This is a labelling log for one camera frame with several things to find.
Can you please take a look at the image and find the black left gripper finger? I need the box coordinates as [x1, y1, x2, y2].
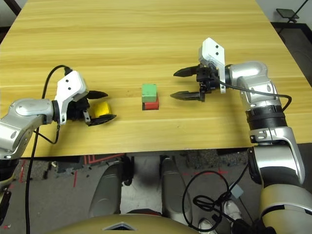
[87, 90, 109, 100]
[82, 110, 117, 127]

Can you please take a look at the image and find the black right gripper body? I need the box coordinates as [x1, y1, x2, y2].
[196, 66, 220, 94]

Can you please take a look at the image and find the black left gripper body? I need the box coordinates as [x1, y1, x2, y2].
[65, 97, 91, 122]

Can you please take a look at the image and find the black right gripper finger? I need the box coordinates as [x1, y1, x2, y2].
[173, 64, 202, 78]
[169, 83, 206, 102]

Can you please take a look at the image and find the yellow block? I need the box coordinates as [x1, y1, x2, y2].
[94, 101, 112, 117]

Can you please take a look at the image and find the green block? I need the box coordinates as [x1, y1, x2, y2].
[141, 83, 157, 102]

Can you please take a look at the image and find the red block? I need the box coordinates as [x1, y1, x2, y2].
[142, 97, 160, 111]

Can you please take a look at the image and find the black mat with red lines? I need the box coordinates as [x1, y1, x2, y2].
[58, 153, 126, 175]

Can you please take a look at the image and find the grey left robot leg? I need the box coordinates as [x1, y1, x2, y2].
[89, 156, 135, 218]

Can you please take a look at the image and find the grey robot leg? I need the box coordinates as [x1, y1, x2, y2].
[159, 156, 193, 226]
[89, 156, 135, 218]

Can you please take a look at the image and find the grey right robot leg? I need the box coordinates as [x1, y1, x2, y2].
[159, 156, 193, 226]

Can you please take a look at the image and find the black stand with flat plate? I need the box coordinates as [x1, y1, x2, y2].
[275, 0, 310, 34]

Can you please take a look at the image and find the tan robot torso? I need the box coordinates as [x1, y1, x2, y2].
[46, 214, 198, 234]

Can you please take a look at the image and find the dark slanted bar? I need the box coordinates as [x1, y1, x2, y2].
[6, 0, 22, 16]

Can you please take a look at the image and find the white shoe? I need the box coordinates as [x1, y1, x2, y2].
[198, 218, 217, 234]
[223, 199, 242, 220]

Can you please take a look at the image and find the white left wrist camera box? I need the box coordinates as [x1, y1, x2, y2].
[54, 70, 89, 125]

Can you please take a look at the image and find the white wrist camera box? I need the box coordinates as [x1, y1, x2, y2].
[198, 37, 227, 95]
[54, 70, 89, 125]

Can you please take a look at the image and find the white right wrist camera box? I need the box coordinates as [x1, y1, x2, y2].
[198, 37, 227, 95]

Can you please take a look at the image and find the black left wrist camera cable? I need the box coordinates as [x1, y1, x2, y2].
[25, 64, 74, 234]

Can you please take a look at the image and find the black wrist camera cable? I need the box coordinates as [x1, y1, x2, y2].
[209, 63, 293, 112]
[25, 64, 74, 234]

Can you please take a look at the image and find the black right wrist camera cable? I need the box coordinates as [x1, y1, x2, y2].
[209, 63, 293, 112]

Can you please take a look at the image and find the grey cable adapter box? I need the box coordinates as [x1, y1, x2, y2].
[230, 186, 244, 198]

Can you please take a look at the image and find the black coiled floor cable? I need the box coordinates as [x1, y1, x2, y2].
[182, 170, 252, 234]

